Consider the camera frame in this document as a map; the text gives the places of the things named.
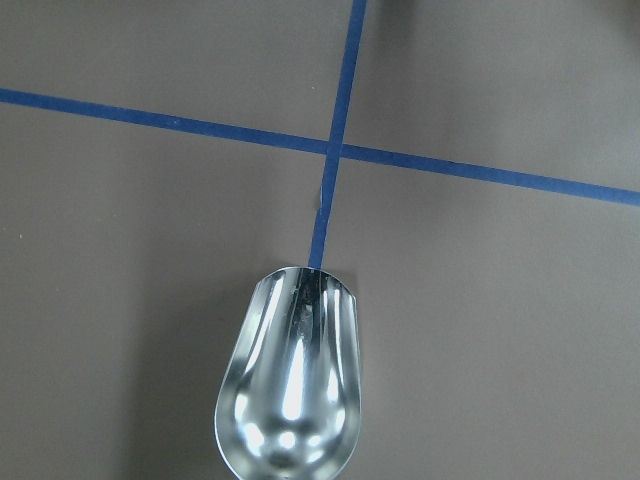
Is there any steel ice scoop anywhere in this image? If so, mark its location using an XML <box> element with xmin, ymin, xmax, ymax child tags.
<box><xmin>213</xmin><ymin>267</ymin><xmax>362</xmax><ymax>479</ymax></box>

